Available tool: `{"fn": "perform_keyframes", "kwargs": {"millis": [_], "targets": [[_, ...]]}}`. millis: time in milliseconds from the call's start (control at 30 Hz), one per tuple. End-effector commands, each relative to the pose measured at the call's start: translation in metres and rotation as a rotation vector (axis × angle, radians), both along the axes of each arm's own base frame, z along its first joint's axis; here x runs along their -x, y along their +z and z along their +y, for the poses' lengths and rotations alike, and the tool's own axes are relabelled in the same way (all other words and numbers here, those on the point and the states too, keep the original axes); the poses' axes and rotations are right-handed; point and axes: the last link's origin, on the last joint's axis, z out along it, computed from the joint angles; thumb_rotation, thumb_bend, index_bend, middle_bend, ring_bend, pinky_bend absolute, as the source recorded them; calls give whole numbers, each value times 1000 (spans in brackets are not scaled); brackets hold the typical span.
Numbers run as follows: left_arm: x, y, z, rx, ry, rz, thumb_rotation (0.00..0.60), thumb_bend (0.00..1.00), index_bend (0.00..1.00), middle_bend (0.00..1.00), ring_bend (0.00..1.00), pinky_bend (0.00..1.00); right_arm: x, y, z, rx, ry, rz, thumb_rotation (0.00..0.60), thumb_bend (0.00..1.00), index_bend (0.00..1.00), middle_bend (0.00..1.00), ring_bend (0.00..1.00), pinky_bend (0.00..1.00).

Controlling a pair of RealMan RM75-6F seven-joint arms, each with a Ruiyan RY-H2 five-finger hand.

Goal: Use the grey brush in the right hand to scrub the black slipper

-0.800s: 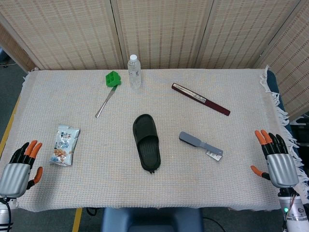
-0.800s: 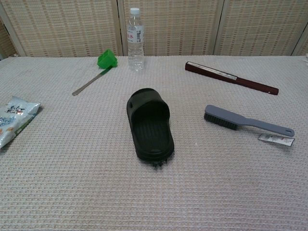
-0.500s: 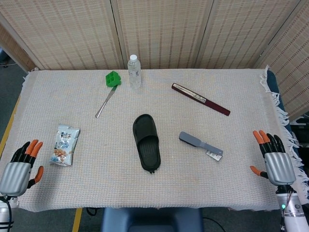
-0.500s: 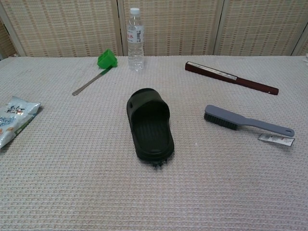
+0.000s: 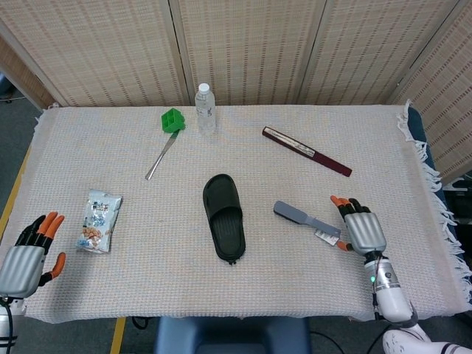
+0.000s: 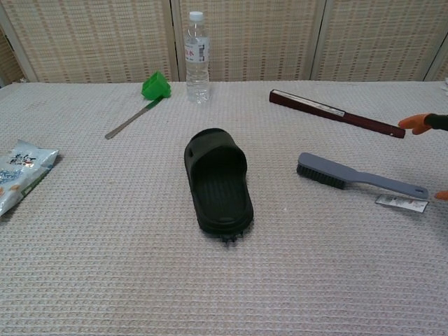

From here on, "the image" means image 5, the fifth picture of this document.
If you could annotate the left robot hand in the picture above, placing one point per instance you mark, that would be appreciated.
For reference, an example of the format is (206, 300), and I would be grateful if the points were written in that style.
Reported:
(20, 269)

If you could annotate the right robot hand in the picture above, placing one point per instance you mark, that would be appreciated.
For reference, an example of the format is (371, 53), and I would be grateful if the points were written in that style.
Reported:
(363, 230)

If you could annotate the snack packet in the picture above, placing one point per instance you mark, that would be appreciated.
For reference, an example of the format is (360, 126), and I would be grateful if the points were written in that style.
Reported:
(97, 221)

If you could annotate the bamboo folding screen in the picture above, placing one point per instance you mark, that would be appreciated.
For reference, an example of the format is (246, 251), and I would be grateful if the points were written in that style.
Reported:
(236, 48)

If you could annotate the green plastic block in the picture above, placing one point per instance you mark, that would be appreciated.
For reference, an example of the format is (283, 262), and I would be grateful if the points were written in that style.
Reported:
(172, 121)

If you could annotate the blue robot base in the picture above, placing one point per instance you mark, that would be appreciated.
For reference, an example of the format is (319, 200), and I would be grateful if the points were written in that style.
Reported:
(232, 335)

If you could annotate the black slipper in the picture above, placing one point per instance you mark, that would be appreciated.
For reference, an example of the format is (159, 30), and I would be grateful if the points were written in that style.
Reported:
(223, 217)

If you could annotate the clear water bottle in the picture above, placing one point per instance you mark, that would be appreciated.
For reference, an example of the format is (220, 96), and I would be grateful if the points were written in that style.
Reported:
(205, 110)

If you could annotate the grey brush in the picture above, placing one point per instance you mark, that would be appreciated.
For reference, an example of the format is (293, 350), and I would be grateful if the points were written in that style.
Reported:
(295, 214)

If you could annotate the metal table knife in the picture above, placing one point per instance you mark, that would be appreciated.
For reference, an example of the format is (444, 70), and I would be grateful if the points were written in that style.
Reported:
(160, 158)

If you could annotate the woven white tablecloth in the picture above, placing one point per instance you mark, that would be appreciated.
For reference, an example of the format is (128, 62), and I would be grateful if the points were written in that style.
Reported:
(236, 287)

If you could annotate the dark red long box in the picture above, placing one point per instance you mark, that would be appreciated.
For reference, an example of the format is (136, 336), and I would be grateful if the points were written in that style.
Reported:
(306, 150)

